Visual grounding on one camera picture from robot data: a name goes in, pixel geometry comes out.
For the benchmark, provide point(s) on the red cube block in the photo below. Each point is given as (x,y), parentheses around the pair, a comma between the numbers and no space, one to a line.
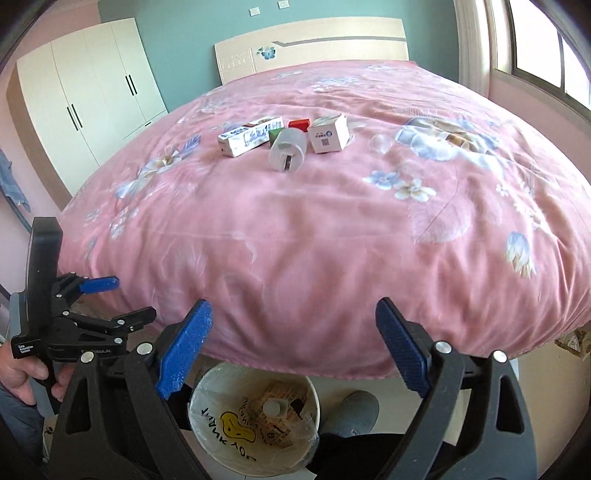
(298,124)

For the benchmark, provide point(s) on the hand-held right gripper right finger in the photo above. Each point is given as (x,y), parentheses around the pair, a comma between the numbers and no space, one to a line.
(401,346)

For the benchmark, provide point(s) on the brown printed paper packet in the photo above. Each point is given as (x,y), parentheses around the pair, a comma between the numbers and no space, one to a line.
(277,431)

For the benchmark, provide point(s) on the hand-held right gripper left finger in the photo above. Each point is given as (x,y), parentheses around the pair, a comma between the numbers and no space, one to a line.
(184,350)

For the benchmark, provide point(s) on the white lined waste bin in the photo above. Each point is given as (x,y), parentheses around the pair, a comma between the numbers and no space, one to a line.
(207,415)

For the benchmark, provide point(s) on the white wardrobe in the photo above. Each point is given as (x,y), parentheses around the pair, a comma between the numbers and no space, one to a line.
(92,92)

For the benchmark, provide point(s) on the blue hanging cloth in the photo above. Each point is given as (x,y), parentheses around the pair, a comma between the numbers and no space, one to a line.
(11,184)

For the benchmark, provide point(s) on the cream wooden headboard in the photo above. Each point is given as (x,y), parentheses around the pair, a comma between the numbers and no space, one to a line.
(323,46)

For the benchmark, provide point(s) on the green toy block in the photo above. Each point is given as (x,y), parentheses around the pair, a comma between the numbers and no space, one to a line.
(274,134)

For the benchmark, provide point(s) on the clear plastic wrapper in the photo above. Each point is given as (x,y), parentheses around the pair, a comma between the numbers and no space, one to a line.
(381,142)

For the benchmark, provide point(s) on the grey slipper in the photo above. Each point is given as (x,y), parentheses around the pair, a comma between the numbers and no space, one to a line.
(355,410)

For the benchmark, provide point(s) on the translucent plastic cup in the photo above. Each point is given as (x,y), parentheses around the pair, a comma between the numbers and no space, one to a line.
(288,150)

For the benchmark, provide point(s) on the pink floral blanket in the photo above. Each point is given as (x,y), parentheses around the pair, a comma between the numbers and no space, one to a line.
(300,230)

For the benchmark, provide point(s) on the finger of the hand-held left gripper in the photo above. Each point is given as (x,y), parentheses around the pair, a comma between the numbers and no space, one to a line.
(99,284)
(120,323)

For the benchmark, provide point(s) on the beige curtain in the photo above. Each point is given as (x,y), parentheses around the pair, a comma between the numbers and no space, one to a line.
(471,46)

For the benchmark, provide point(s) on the person's left hand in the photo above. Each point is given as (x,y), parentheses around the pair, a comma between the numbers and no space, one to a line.
(21,374)

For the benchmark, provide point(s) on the small white bottle cap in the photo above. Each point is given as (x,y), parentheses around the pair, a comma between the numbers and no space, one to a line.
(272,408)

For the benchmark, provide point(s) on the long white toothpaste box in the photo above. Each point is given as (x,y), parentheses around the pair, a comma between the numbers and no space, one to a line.
(249,136)

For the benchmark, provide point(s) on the small white carton box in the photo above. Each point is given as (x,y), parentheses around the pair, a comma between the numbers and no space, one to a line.
(325,136)

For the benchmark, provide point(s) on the window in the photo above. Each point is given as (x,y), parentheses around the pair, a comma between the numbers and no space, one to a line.
(535,41)

